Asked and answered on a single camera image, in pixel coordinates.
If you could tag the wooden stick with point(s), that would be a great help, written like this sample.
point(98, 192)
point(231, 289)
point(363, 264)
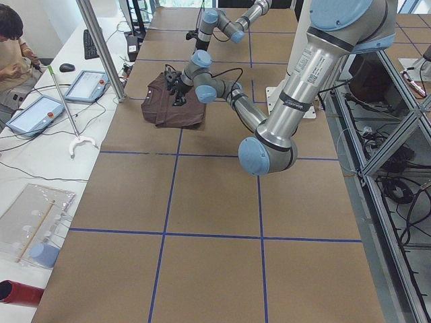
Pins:
point(34, 232)

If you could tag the red cylinder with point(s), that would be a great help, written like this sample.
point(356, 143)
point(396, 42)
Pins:
point(20, 294)

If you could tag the reacher stick with white claw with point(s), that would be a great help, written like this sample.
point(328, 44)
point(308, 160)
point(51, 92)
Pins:
point(78, 140)

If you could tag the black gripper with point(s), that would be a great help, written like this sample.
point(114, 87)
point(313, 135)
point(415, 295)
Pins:
point(201, 46)
point(180, 89)

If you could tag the teach pendant tablet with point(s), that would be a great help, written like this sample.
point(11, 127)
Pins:
point(87, 87)
point(36, 117)

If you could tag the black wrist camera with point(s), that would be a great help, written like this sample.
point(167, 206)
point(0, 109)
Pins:
point(192, 34)
point(172, 76)

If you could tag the seated person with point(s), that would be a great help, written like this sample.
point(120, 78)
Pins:
point(19, 64)

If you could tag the near teach pendant tablet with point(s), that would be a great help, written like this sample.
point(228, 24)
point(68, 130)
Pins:
point(36, 117)

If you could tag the black computer mouse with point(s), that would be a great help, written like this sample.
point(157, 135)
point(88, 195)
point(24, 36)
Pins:
point(66, 67)

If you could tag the far teach pendant tablet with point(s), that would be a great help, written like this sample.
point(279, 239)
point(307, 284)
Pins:
point(87, 87)

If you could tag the aluminium frame post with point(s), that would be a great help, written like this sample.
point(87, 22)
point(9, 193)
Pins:
point(95, 30)

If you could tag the black keyboard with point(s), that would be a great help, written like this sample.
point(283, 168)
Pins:
point(90, 50)

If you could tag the brown t-shirt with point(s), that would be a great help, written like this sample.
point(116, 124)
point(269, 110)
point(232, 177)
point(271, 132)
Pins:
point(158, 107)

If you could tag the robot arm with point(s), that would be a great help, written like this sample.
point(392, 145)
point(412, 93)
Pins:
point(234, 30)
point(337, 28)

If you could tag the blue plastic cup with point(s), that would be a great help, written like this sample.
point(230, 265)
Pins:
point(45, 254)

